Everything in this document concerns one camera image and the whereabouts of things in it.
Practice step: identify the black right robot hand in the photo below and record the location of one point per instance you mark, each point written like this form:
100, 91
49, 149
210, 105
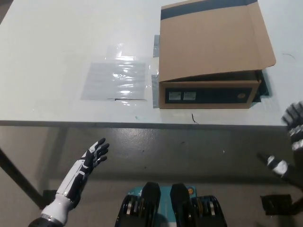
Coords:
279, 166

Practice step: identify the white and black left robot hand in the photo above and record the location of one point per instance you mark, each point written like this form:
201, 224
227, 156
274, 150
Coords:
78, 170

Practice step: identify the brown cardboard storage box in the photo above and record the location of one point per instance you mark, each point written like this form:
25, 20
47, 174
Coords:
208, 59

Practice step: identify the black and teal robot torso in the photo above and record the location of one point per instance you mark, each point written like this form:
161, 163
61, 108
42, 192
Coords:
170, 205

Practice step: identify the black metal table leg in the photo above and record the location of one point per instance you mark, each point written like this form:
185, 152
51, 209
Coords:
21, 177

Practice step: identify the transparent plastic sheet with paper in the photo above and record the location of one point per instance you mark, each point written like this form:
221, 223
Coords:
118, 80

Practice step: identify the short grey tape strip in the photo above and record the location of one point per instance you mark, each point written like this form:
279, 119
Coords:
157, 46

